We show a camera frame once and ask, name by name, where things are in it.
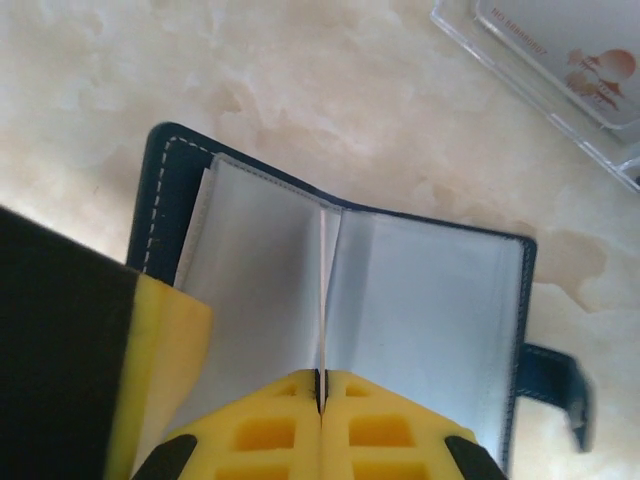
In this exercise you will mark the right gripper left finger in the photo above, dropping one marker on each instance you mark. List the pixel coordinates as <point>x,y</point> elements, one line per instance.
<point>250,440</point>

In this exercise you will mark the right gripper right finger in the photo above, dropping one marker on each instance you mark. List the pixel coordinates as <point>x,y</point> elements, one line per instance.
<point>390,440</point>

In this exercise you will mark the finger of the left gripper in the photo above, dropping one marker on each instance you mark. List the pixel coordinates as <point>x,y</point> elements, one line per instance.
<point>75,350</point>

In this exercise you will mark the blue leather card holder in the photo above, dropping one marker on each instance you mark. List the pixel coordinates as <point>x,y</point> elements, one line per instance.
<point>425,325</point>

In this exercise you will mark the clear acrylic card stand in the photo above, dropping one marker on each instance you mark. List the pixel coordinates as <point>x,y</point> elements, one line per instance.
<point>525,75</point>

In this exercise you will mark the white card red print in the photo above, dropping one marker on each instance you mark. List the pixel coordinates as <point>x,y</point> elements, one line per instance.
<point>590,60</point>

